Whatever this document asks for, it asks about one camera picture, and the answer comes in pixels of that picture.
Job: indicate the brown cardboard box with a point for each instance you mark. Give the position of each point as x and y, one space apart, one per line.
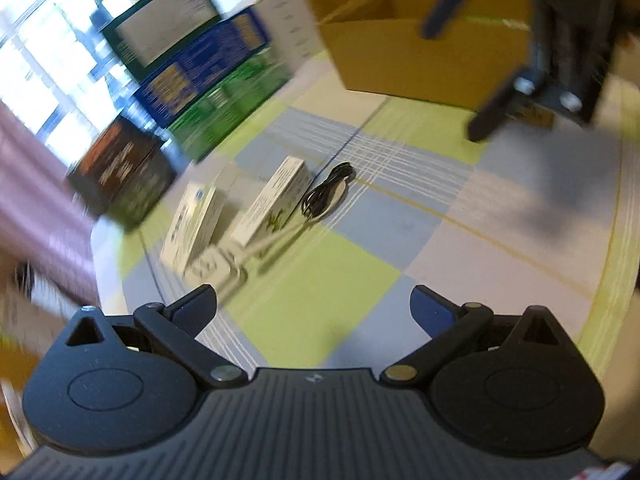
377 46

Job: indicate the white power adapter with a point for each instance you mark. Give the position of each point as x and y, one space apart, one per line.
216 268

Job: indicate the blue carton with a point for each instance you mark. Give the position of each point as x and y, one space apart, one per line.
186 76

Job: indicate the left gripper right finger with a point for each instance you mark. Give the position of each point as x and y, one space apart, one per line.
453 330

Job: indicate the dark green carton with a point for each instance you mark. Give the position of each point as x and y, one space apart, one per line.
149 32

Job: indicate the speckled white spoon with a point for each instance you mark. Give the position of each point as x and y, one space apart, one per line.
307 218

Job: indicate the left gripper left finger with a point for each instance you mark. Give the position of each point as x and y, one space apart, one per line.
172 332

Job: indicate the checked pastel tablecloth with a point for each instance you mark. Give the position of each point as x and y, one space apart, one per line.
533 216

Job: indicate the green shrink-wrapped cartons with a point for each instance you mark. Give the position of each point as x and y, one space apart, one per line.
221 109

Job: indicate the white green tablet box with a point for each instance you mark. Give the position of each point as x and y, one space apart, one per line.
193 225

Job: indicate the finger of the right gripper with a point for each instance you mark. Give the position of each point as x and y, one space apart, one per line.
505 102
440 15

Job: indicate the white carton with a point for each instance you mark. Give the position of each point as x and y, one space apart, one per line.
292 29

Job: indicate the pink curtain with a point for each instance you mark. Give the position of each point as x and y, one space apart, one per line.
41 222

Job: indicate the black food container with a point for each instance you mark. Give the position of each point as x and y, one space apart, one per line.
123 175

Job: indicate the long white medicine box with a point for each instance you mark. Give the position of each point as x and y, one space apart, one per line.
274 204

